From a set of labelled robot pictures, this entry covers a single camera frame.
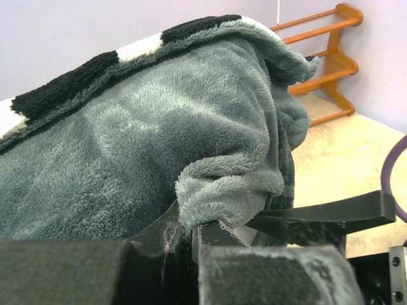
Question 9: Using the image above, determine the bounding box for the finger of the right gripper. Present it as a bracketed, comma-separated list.
[247, 190, 396, 245]

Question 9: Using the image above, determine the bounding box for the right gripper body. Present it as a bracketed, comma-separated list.
[347, 241, 406, 305]

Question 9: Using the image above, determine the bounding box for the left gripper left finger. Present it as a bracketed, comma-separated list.
[1, 203, 179, 304]

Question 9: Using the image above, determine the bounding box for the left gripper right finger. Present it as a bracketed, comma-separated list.
[192, 222, 364, 305]

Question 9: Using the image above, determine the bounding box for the zebra print pillowcase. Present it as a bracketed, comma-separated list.
[1, 15, 319, 240]

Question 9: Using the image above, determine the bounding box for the wooden tiered rack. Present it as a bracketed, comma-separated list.
[271, 3, 363, 127]

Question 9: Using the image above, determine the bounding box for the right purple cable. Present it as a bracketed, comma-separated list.
[381, 134, 407, 225]

